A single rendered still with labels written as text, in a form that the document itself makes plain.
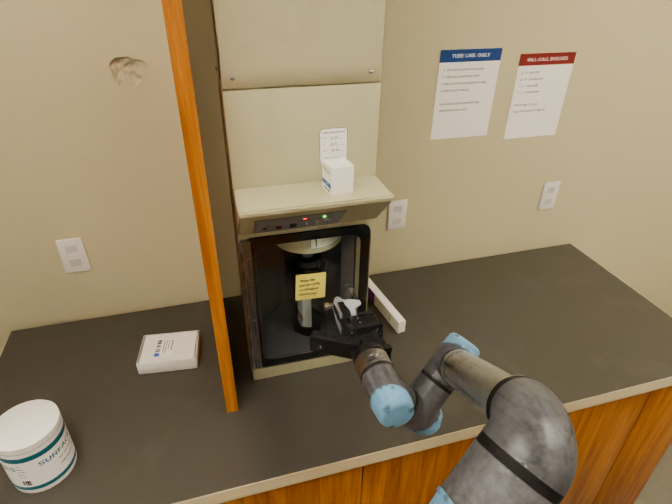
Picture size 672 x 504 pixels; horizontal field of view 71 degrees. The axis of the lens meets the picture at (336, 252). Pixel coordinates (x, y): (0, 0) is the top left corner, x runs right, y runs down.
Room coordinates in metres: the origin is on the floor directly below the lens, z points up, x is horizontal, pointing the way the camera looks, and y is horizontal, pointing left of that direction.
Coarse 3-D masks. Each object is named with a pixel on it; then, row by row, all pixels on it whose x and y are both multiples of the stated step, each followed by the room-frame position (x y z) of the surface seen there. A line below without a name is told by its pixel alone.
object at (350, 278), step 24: (264, 240) 0.92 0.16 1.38; (288, 240) 0.94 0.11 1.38; (312, 240) 0.95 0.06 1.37; (336, 240) 0.97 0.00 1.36; (360, 240) 0.98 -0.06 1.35; (264, 264) 0.92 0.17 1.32; (288, 264) 0.93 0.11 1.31; (312, 264) 0.95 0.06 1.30; (336, 264) 0.97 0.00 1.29; (360, 264) 0.98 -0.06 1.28; (264, 288) 0.92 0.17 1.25; (288, 288) 0.93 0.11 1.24; (336, 288) 0.97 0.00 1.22; (360, 288) 0.99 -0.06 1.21; (264, 312) 0.92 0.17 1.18; (288, 312) 0.93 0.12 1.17; (312, 312) 0.95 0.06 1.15; (264, 336) 0.91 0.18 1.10; (288, 336) 0.93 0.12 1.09; (264, 360) 0.91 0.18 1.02; (288, 360) 0.93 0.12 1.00
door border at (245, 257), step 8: (248, 248) 0.91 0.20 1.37; (240, 256) 0.90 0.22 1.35; (248, 256) 0.91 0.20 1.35; (248, 264) 0.91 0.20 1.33; (248, 272) 0.91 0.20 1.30; (248, 280) 0.91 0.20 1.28; (248, 288) 0.91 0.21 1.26; (248, 296) 0.91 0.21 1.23; (248, 304) 0.91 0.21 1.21; (248, 312) 0.90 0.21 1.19; (256, 312) 0.91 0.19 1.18; (256, 320) 0.91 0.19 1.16; (248, 328) 0.90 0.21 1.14; (256, 328) 0.91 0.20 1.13; (256, 336) 0.91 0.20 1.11; (256, 344) 0.91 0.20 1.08; (256, 352) 0.91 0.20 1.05; (256, 360) 0.91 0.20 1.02; (256, 368) 0.91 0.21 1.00
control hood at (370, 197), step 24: (240, 192) 0.90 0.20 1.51; (264, 192) 0.90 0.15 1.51; (288, 192) 0.90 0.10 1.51; (312, 192) 0.90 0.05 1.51; (360, 192) 0.91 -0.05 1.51; (384, 192) 0.91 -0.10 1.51; (240, 216) 0.81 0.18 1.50; (264, 216) 0.82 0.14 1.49; (288, 216) 0.85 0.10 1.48; (360, 216) 0.94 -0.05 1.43
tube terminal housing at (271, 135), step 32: (224, 96) 0.92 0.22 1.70; (256, 96) 0.93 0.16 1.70; (288, 96) 0.95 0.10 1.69; (320, 96) 0.97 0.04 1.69; (352, 96) 0.99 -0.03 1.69; (224, 128) 0.96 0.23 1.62; (256, 128) 0.93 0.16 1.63; (288, 128) 0.95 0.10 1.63; (320, 128) 0.97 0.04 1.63; (352, 128) 0.99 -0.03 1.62; (256, 160) 0.93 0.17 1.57; (288, 160) 0.95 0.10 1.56; (352, 160) 0.99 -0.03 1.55; (352, 224) 0.99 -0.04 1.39
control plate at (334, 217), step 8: (296, 216) 0.86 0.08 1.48; (304, 216) 0.87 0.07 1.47; (312, 216) 0.88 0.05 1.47; (320, 216) 0.89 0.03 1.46; (328, 216) 0.90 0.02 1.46; (336, 216) 0.91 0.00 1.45; (256, 224) 0.85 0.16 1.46; (264, 224) 0.86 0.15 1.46; (272, 224) 0.87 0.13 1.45; (280, 224) 0.88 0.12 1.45; (288, 224) 0.89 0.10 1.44; (304, 224) 0.91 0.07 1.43; (312, 224) 0.92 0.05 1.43; (320, 224) 0.93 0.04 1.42; (256, 232) 0.89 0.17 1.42
